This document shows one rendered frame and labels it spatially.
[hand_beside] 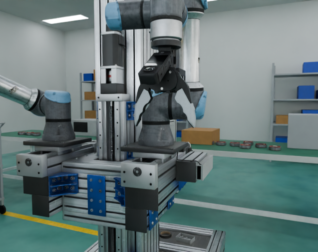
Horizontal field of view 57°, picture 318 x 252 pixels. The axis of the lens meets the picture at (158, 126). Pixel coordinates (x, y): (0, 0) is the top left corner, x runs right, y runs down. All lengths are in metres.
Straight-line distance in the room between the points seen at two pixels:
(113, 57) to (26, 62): 6.94
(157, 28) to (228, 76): 6.39
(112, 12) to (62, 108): 0.68
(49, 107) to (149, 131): 0.50
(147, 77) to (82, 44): 8.38
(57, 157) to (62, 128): 0.14
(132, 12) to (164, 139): 0.55
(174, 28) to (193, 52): 0.47
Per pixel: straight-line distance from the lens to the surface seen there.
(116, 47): 1.37
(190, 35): 1.15
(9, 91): 1.48
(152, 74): 0.60
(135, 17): 0.82
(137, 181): 1.07
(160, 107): 1.15
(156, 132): 1.16
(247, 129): 6.97
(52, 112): 1.41
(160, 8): 0.70
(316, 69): 6.40
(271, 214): 2.97
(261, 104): 6.92
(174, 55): 0.73
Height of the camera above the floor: 1.21
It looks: 5 degrees down
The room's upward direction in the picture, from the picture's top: straight up
